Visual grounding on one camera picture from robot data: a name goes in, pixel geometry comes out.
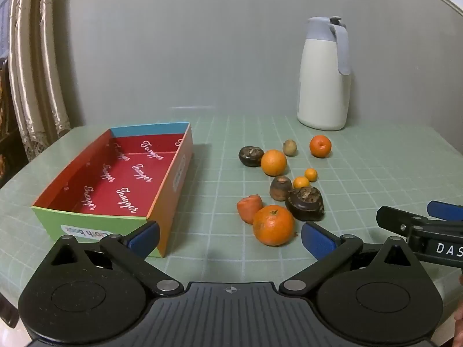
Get beige lace curtain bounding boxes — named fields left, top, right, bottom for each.
left=7, top=0, right=72, bottom=163

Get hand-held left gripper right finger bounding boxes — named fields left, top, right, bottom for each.
left=278, top=221, right=425, bottom=295

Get brown water chestnut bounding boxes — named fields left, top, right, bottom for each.
left=269, top=176, right=293, bottom=202

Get small mandarin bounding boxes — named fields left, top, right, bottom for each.
left=309, top=135, right=332, bottom=158

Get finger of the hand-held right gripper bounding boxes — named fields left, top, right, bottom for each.
left=376, top=206, right=430, bottom=238
left=427, top=200, right=463, bottom=222

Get large mandarin with green stem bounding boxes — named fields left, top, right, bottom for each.
left=252, top=205, right=295, bottom=247

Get dark wooden furniture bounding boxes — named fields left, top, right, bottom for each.
left=0, top=58, right=29, bottom=189

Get small dark water chestnut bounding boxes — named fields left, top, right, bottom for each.
left=238, top=146, right=265, bottom=168

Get large dark water chestnut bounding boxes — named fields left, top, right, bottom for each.
left=285, top=187, right=325, bottom=222

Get carrot piece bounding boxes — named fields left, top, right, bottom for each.
left=237, top=195, right=264, bottom=224

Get colourful cardboard box red inside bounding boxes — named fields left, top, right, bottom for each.
left=31, top=122, right=193, bottom=258

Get white jug with grey lid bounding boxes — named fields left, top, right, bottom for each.
left=297, top=16, right=352, bottom=131

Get smooth round orange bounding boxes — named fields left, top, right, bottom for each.
left=261, top=149, right=288, bottom=176

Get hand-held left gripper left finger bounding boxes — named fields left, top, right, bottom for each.
left=34, top=220, right=185, bottom=295

